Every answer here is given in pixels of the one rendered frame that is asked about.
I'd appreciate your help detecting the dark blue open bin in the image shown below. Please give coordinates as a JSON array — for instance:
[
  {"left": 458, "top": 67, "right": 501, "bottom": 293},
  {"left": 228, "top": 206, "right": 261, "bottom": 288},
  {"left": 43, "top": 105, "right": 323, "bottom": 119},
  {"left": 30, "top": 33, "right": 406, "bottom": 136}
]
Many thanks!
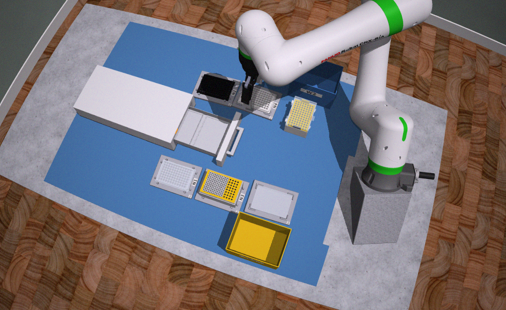
[{"left": 287, "top": 61, "right": 343, "bottom": 109}]

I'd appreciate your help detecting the yellow open bin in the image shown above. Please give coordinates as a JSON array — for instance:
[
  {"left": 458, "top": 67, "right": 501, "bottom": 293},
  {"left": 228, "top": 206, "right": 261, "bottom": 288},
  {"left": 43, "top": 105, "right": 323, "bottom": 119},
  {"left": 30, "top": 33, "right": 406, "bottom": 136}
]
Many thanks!
[{"left": 226, "top": 212, "right": 292, "bottom": 270}]

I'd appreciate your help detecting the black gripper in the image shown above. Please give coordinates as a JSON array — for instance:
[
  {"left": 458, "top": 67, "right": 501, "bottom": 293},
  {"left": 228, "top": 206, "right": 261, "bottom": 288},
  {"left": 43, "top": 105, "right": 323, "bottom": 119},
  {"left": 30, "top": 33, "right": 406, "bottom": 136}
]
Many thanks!
[{"left": 241, "top": 65, "right": 262, "bottom": 109}]

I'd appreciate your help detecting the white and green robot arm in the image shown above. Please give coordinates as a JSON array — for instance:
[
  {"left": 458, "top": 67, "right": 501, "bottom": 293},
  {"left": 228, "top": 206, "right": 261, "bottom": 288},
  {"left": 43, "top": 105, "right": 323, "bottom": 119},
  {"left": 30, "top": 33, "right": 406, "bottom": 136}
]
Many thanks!
[{"left": 235, "top": 0, "right": 435, "bottom": 193}]

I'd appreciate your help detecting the blue bench mat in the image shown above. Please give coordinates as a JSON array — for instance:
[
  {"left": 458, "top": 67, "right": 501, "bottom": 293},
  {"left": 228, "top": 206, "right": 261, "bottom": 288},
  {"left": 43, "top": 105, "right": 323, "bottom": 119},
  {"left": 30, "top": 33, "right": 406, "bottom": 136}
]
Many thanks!
[{"left": 44, "top": 22, "right": 361, "bottom": 286}]

